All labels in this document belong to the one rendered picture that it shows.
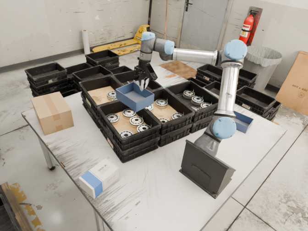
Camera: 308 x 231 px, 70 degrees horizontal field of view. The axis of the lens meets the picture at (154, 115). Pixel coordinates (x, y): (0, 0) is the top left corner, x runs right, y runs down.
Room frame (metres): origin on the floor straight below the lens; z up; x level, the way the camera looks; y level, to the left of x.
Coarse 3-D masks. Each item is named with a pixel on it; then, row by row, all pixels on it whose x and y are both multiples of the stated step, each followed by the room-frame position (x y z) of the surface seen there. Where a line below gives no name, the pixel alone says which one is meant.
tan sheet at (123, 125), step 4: (120, 112) 1.36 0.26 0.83; (120, 116) 1.31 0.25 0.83; (120, 120) 1.26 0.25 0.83; (124, 120) 1.27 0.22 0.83; (128, 120) 1.27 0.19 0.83; (116, 124) 1.21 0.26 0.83; (120, 124) 1.22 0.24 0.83; (124, 124) 1.22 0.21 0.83; (128, 124) 1.23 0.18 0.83; (116, 128) 1.17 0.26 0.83; (120, 128) 1.17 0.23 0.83; (124, 128) 1.18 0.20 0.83; (128, 128) 1.18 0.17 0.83; (132, 128) 1.18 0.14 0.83; (136, 128) 1.19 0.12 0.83; (136, 132) 1.14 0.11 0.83
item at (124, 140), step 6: (114, 102) 1.35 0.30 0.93; (144, 108) 1.30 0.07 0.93; (102, 114) 1.19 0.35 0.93; (150, 114) 1.24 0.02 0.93; (108, 120) 1.13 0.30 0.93; (156, 120) 1.18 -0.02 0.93; (156, 126) 1.11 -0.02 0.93; (114, 132) 1.04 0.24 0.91; (138, 132) 1.03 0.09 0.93; (144, 132) 1.05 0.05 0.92; (120, 138) 0.97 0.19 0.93; (126, 138) 0.97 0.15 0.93; (132, 138) 1.00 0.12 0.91
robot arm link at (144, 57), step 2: (140, 52) 1.25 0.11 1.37; (140, 54) 1.24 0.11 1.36; (142, 54) 1.24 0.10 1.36; (144, 54) 1.24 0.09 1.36; (146, 54) 1.24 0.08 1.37; (148, 54) 1.24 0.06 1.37; (150, 54) 1.25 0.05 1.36; (140, 56) 1.25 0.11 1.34; (142, 56) 1.24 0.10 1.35; (144, 56) 1.23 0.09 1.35; (146, 56) 1.23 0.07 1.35; (148, 56) 1.24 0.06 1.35; (150, 56) 1.25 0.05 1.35; (140, 58) 1.25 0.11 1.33; (142, 58) 1.24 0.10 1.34; (144, 58) 1.23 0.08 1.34; (146, 58) 1.23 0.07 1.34; (148, 58) 1.24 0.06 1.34; (150, 58) 1.25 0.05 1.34; (146, 60) 1.24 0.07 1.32
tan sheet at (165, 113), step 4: (152, 104) 1.50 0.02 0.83; (168, 104) 1.52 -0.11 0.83; (156, 108) 1.46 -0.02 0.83; (168, 108) 1.47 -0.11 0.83; (172, 108) 1.48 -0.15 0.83; (152, 112) 1.40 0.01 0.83; (156, 112) 1.40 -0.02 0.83; (160, 112) 1.41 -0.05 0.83; (164, 112) 1.41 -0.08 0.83; (168, 112) 1.41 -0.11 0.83; (172, 112) 1.42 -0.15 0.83; (176, 112) 1.42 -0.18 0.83; (156, 116) 1.35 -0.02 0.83; (160, 116) 1.35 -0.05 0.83; (164, 116) 1.36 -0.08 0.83; (168, 116) 1.36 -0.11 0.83
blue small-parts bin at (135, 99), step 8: (120, 88) 1.22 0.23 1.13; (128, 88) 1.27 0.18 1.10; (136, 88) 1.28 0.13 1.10; (144, 88) 1.23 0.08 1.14; (120, 96) 1.16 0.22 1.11; (128, 96) 1.22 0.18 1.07; (136, 96) 1.23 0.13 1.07; (144, 96) 1.23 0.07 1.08; (152, 96) 1.16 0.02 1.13; (128, 104) 1.11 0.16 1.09; (136, 104) 1.06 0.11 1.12; (144, 104) 1.11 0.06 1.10
